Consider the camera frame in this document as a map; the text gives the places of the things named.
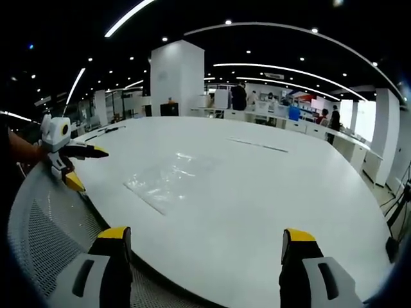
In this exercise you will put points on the black tripod stand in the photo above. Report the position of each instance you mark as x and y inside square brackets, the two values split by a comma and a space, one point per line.
[399, 205]

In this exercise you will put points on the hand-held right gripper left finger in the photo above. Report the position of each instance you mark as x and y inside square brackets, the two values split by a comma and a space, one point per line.
[96, 282]

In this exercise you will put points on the black box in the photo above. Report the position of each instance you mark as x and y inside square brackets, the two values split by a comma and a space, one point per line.
[169, 109]

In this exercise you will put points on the clear food packaging bag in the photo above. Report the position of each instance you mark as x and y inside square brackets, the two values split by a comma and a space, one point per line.
[173, 183]

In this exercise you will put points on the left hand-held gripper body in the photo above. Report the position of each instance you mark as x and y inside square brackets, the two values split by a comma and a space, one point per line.
[56, 134]

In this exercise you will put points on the blue container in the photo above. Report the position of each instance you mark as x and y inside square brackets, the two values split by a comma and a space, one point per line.
[294, 112]

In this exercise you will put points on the grey mesh chair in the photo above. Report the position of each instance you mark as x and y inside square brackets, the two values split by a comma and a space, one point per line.
[57, 221]

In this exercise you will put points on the white square pillar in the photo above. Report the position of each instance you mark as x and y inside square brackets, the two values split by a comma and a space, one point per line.
[176, 80]

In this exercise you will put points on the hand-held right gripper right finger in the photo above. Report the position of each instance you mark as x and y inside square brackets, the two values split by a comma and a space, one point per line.
[308, 282]

